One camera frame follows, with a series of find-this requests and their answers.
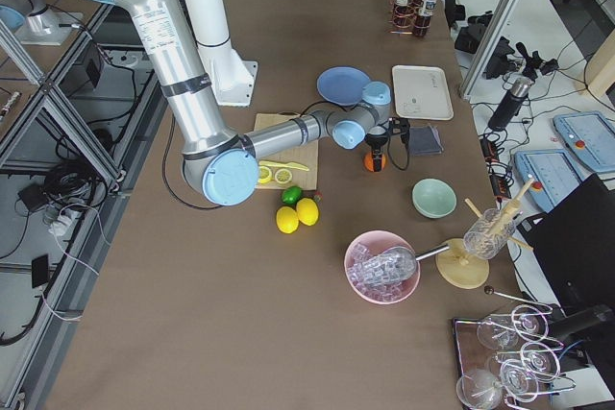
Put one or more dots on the dark bottle lower left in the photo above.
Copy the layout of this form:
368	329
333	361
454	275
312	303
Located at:
423	17

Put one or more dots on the cream plastic tray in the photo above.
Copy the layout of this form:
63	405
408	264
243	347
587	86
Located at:
421	92

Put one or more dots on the green lime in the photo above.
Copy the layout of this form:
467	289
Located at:
292	195

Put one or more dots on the lemon half upper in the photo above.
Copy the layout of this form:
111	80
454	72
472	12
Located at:
265	174

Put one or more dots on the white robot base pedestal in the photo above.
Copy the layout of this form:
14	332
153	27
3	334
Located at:
233	79

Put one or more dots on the wine glass rack tray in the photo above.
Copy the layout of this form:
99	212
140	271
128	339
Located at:
508	360

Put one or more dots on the lemon slice lower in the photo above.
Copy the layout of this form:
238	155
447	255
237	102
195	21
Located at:
283	177

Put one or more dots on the green bowl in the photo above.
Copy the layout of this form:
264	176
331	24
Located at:
433	198

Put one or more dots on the yellow lemon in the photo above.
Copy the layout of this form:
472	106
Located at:
287	220
307	211

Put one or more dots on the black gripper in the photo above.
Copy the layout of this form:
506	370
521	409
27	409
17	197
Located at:
376	143

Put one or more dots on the copper wire bottle rack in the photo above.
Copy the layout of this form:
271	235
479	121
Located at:
409	31

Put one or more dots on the dark bottle top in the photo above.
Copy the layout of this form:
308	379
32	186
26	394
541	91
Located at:
402	15

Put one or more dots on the black thermos bottle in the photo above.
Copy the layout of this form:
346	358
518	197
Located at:
510	104

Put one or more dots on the yellow lemon upper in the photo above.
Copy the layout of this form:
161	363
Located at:
307	211

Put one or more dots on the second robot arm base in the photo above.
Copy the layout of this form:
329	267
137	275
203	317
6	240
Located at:
34	23

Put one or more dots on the yellow plastic knife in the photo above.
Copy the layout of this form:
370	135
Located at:
289	165

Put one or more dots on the wooden cutting board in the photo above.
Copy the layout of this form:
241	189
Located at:
307	155

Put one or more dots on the orange fruit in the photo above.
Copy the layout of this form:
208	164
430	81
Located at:
374	162

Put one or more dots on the clear glass cup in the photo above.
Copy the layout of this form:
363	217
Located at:
486	237

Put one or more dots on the black monitor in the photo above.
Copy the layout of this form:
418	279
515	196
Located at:
574	245

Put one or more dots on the pink bowl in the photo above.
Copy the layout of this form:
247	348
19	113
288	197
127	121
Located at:
363	248

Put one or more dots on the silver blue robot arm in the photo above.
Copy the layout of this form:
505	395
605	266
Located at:
189	46

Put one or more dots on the blue teach pendant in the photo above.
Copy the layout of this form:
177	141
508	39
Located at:
590	137
555	175

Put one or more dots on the blue teach pendant upper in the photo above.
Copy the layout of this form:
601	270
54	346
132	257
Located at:
590	137

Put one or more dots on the steel ice scoop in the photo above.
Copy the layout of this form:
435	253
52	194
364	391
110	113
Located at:
395	264

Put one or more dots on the yellow lemon lower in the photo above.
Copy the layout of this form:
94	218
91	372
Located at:
287	220

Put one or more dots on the aluminium frame post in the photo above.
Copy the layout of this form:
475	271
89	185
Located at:
487	46

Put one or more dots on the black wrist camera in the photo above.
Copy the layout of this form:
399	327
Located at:
399	126

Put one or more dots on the blue plate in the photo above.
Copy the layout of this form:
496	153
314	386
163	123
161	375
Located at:
342	85

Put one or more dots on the blue teach pendant lower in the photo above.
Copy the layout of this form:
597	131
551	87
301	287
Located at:
555	175

